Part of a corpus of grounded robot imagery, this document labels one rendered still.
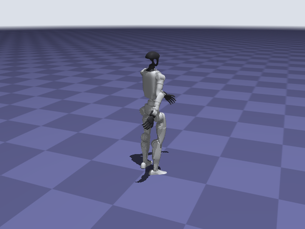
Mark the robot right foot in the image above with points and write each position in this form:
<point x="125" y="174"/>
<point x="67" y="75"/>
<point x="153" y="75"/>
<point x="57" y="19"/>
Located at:
<point x="159" y="172"/>

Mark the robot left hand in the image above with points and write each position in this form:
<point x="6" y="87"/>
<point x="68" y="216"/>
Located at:
<point x="168" y="97"/>

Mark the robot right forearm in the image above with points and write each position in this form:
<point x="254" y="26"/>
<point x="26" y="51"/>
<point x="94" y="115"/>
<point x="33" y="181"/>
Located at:
<point x="157" y="103"/>

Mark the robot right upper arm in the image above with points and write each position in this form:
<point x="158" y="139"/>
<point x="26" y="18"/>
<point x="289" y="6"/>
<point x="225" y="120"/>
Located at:
<point x="160" y="80"/>

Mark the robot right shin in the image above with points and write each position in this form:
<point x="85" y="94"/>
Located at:
<point x="156" y="154"/>

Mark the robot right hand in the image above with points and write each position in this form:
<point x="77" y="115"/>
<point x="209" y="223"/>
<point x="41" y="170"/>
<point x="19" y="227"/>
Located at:
<point x="150" y="121"/>

